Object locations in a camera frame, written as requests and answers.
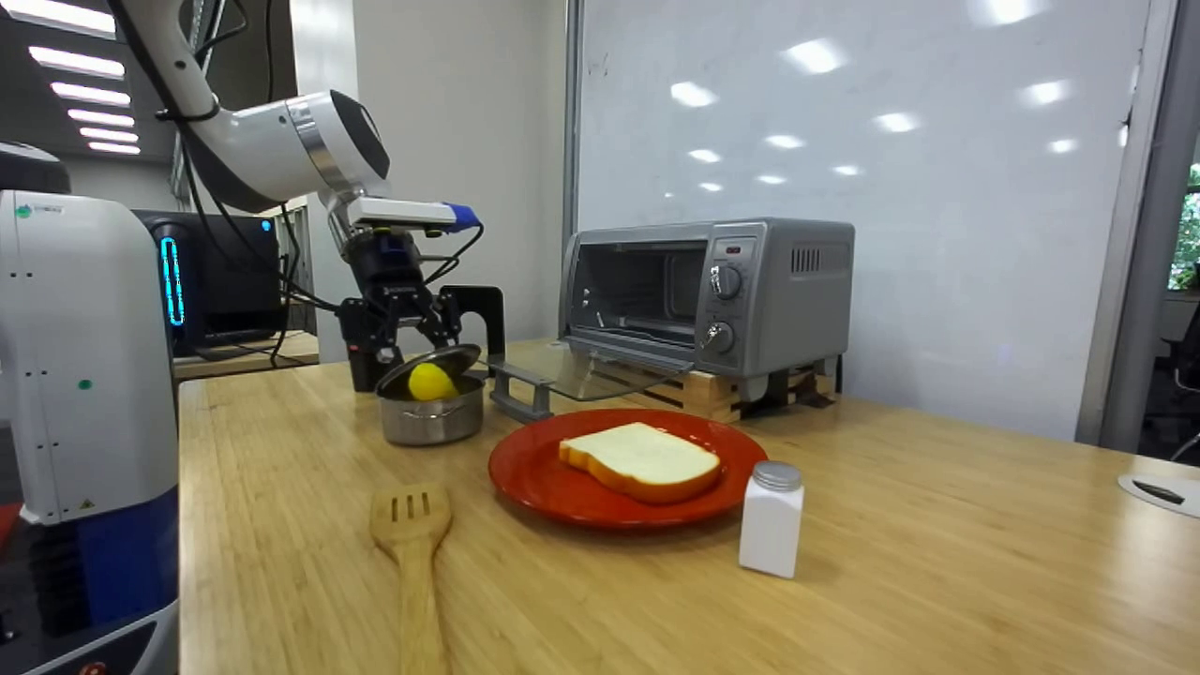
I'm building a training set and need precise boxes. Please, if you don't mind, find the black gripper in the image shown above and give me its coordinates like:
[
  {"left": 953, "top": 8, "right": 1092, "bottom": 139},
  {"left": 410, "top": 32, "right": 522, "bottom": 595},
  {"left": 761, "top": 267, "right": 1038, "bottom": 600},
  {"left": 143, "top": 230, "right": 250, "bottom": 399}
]
[{"left": 338, "top": 230, "right": 470, "bottom": 369}]

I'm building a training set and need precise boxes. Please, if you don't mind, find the red plate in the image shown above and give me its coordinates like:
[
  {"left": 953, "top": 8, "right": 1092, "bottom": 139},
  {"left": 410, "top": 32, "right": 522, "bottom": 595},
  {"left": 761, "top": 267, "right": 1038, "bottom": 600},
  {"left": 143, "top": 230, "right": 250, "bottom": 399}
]
[{"left": 482, "top": 404, "right": 771, "bottom": 535}]

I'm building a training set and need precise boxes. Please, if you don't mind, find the black cup stand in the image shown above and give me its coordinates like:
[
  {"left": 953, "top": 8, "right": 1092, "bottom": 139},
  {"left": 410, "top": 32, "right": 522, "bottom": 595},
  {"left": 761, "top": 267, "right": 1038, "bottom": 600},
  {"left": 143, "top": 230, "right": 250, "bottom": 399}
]
[{"left": 433, "top": 280, "right": 508, "bottom": 369}]

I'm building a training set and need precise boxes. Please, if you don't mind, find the large whiteboard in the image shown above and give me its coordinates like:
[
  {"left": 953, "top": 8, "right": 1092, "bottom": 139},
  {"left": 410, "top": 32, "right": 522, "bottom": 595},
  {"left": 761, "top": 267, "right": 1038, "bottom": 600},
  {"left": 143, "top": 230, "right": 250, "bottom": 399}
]
[{"left": 565, "top": 0, "right": 1186, "bottom": 443}]

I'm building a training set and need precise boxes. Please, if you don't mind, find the black plastic cup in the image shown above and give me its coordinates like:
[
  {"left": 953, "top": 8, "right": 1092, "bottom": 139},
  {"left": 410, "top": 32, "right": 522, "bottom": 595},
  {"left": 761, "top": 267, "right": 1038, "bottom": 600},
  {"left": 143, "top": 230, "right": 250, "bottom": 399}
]
[{"left": 333, "top": 300, "right": 393, "bottom": 395}]

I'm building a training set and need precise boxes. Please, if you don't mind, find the silver toaster oven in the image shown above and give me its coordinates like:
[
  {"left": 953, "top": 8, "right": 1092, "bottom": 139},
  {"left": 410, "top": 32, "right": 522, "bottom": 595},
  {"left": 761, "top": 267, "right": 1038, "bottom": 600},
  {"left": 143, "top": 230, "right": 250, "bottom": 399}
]
[{"left": 482, "top": 217, "right": 858, "bottom": 423}]

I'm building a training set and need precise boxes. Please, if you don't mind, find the wooden slotted spatula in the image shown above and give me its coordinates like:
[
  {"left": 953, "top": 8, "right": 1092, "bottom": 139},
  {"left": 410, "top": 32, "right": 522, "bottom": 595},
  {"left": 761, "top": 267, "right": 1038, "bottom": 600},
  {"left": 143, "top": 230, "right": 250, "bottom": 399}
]
[{"left": 366, "top": 482, "right": 456, "bottom": 675}]

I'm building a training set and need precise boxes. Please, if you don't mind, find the white table grommet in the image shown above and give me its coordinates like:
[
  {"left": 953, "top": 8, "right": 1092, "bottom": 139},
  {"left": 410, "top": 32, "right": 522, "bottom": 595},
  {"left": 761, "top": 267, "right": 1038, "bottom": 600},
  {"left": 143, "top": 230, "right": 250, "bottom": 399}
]
[{"left": 1112, "top": 463, "right": 1200, "bottom": 523}]

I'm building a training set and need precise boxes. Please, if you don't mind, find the black marker pen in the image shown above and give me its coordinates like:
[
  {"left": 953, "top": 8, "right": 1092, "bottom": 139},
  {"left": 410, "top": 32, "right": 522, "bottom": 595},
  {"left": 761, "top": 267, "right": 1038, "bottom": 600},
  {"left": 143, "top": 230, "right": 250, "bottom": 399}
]
[{"left": 1130, "top": 475, "right": 1190, "bottom": 509}]

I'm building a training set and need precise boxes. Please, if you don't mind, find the steel pot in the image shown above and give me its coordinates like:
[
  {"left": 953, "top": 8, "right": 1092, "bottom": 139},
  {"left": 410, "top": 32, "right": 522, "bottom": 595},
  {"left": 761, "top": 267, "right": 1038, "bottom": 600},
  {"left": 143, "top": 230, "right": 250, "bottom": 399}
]
[{"left": 376, "top": 373, "right": 488, "bottom": 450}]

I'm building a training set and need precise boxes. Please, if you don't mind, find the white salt shaker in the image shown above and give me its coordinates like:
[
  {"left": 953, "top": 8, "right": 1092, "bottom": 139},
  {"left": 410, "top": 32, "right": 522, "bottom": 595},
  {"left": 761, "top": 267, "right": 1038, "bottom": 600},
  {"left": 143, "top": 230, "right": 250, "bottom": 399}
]
[{"left": 733, "top": 457, "right": 811, "bottom": 583}]

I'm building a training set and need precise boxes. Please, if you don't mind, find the white bread slice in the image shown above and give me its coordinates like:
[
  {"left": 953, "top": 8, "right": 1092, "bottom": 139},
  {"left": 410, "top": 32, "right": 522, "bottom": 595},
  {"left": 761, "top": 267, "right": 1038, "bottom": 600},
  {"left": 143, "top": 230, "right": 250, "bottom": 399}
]
[{"left": 556, "top": 422, "right": 728, "bottom": 508}]

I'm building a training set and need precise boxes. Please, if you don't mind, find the black computer with blue light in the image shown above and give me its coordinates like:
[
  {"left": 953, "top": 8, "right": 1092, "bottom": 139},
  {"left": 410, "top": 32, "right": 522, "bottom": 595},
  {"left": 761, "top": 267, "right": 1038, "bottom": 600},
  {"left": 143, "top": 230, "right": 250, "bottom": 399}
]
[{"left": 131, "top": 208, "right": 287, "bottom": 359}]

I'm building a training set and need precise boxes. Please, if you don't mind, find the yellow lemon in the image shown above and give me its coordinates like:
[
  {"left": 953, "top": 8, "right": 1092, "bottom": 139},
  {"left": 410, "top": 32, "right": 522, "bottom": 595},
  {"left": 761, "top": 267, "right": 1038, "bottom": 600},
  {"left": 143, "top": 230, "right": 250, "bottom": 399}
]
[{"left": 403, "top": 359, "right": 462, "bottom": 404}]

